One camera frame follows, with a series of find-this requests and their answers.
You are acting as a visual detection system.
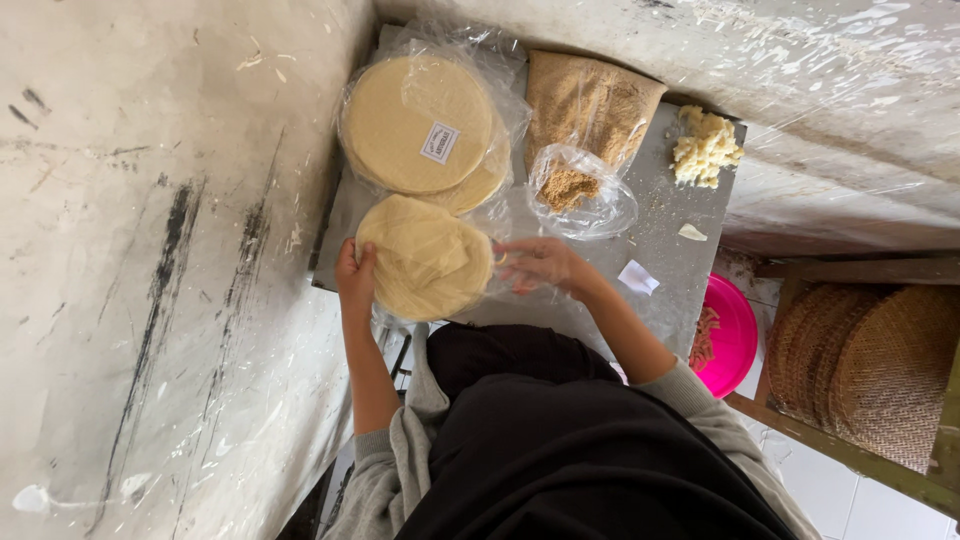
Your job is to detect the person's left hand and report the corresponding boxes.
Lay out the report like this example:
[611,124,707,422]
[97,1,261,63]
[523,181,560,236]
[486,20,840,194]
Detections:
[334,237,378,320]

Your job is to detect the white paper scrap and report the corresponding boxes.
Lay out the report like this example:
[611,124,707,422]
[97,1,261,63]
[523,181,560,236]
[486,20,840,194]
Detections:
[617,259,662,297]

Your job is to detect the black apron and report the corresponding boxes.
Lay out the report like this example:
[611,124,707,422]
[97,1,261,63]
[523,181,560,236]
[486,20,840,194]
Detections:
[393,322,800,540]

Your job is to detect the large clear bag of breadcrumbs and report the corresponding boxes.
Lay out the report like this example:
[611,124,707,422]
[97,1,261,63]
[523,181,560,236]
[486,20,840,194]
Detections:
[522,48,669,178]

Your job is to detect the stack of round dough wrappers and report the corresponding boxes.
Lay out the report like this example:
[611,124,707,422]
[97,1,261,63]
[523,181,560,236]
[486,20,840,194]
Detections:
[354,193,496,324]

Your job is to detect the person's right hand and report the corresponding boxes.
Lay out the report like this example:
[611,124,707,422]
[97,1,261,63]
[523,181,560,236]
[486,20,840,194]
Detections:
[492,237,595,298]

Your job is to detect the pile of pale mashed filling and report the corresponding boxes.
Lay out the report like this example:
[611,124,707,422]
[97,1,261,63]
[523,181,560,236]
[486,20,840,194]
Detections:
[669,104,747,190]

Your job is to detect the unlabelled pack of round wrappers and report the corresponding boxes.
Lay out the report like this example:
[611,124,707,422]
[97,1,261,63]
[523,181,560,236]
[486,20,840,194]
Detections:
[420,133,516,219]

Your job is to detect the grey sweater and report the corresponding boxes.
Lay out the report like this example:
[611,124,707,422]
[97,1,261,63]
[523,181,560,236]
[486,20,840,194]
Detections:
[321,322,822,540]

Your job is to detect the small open bag of breadcrumbs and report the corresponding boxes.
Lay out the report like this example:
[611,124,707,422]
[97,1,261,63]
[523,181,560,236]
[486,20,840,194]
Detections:
[525,144,640,242]

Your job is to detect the breaded rolls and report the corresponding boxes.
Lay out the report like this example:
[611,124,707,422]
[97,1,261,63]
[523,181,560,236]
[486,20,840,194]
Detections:
[689,305,722,374]

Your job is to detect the wooden shelf with woven trays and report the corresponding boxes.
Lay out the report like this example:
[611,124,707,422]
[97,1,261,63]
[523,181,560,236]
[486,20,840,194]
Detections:
[723,255,960,520]

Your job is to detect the labelled pack of round wrappers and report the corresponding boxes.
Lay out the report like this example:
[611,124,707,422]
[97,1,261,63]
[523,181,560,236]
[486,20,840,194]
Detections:
[337,39,531,198]

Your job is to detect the pink plastic plate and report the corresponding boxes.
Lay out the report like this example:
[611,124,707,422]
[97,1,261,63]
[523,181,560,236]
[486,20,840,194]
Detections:
[688,271,759,400]

